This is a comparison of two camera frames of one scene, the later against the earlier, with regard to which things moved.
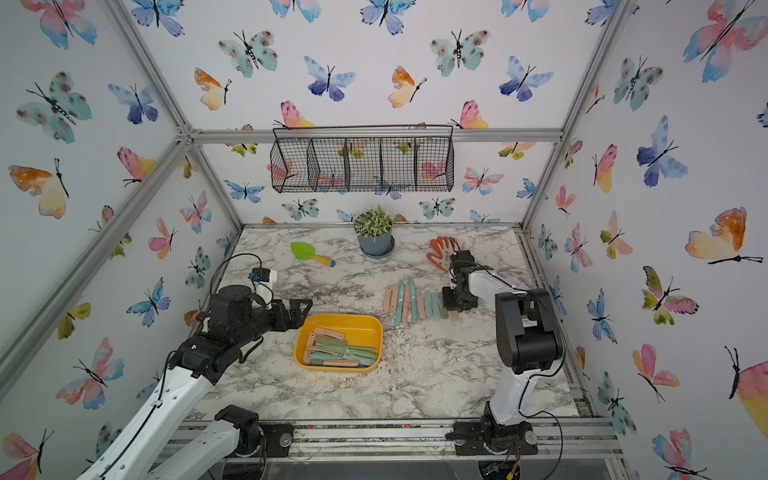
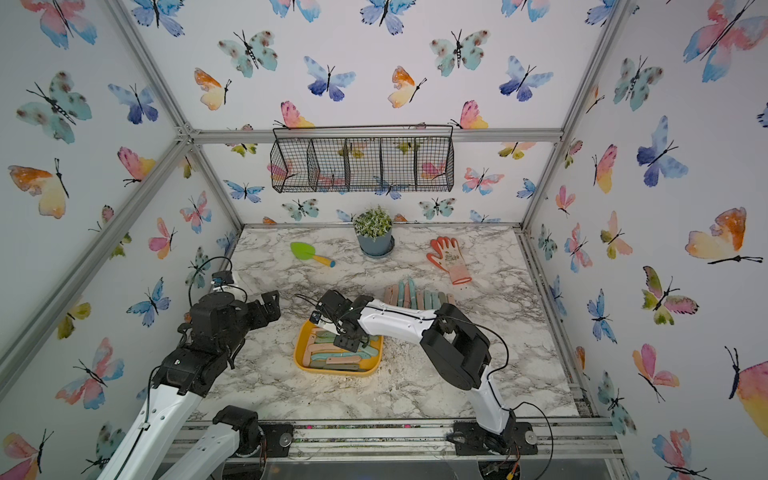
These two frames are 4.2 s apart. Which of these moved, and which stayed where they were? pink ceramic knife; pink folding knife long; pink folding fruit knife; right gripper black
Moved: right gripper black
Stayed: pink folding fruit knife; pink ceramic knife; pink folding knife long
